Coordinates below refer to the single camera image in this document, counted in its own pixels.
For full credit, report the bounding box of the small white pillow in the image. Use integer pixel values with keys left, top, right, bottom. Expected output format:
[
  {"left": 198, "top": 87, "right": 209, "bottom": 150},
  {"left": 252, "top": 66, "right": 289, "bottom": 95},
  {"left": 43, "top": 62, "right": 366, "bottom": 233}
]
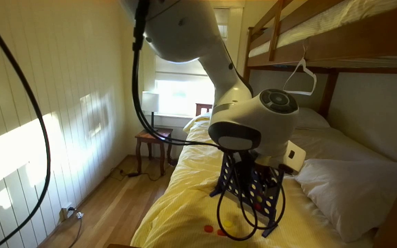
[{"left": 293, "top": 106, "right": 332, "bottom": 130}]

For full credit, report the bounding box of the small wooden nightstand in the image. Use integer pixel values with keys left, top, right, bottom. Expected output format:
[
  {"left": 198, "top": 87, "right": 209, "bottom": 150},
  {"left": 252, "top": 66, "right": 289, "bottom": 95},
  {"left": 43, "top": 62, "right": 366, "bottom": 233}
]
[{"left": 133, "top": 130, "right": 174, "bottom": 178}]

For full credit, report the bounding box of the white wall plug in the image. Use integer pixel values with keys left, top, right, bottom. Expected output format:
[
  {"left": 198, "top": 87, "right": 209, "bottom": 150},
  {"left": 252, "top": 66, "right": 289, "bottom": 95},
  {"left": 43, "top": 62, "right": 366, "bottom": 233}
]
[{"left": 59, "top": 204, "right": 85, "bottom": 222}]

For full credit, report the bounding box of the white clothes hanger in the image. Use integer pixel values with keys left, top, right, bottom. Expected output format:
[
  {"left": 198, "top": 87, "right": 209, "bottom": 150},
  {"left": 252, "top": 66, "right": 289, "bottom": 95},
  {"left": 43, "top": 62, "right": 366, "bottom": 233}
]
[{"left": 281, "top": 44, "right": 318, "bottom": 96}]

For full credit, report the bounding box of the pale bunk mattress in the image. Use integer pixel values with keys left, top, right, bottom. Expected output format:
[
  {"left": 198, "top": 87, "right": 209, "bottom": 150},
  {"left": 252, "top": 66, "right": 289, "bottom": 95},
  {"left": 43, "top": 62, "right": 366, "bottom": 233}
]
[{"left": 247, "top": 0, "right": 397, "bottom": 59}]

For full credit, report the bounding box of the black floor cable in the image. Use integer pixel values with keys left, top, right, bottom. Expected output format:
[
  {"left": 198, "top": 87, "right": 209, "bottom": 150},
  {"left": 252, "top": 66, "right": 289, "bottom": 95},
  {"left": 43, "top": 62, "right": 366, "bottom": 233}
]
[{"left": 117, "top": 167, "right": 143, "bottom": 179}]

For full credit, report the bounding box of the yellow bed blanket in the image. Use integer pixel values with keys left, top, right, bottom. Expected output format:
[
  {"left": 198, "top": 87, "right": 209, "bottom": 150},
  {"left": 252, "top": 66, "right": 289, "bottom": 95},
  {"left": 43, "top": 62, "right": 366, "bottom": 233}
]
[{"left": 129, "top": 114, "right": 378, "bottom": 248}]

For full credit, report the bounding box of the blue perforated game grid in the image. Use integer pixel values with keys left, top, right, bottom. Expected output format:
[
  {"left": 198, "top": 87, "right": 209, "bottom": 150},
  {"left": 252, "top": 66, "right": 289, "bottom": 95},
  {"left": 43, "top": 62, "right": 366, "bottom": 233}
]
[{"left": 209, "top": 150, "right": 292, "bottom": 240}]

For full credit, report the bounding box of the thick black hanging cable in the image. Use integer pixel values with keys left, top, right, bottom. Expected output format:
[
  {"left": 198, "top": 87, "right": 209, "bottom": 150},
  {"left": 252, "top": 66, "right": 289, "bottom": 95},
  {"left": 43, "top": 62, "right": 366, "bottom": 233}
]
[{"left": 0, "top": 4, "right": 53, "bottom": 245}]

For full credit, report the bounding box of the wooden bunk bed frame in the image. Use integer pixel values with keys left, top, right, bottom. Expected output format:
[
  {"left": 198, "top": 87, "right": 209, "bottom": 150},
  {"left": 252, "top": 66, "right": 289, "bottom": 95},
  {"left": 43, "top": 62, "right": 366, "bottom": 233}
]
[{"left": 192, "top": 0, "right": 397, "bottom": 248}]

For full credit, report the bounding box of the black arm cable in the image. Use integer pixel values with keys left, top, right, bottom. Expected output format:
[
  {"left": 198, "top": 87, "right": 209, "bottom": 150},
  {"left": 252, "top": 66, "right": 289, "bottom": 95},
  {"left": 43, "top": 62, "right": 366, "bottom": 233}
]
[{"left": 130, "top": 0, "right": 287, "bottom": 243}]

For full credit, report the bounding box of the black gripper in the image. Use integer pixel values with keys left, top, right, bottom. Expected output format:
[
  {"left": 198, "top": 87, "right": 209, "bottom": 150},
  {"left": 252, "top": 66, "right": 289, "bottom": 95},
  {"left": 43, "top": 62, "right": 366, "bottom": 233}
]
[{"left": 224, "top": 149, "right": 260, "bottom": 179}]

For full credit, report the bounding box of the large white pillow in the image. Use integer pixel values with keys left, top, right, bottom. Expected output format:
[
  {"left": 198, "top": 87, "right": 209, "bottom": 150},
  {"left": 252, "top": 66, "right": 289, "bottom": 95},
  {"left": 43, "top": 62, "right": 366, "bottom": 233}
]
[{"left": 285, "top": 157, "right": 397, "bottom": 244}]

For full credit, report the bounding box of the white window blind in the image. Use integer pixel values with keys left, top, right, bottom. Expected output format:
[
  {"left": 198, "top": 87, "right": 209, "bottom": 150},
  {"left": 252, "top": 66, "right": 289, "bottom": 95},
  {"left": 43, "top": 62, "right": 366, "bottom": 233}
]
[{"left": 152, "top": 6, "right": 243, "bottom": 119}]

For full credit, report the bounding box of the white shade table lamp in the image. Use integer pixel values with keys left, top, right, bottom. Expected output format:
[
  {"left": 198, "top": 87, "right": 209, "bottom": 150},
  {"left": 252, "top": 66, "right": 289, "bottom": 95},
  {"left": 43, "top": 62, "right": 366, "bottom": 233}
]
[{"left": 140, "top": 90, "right": 162, "bottom": 134}]

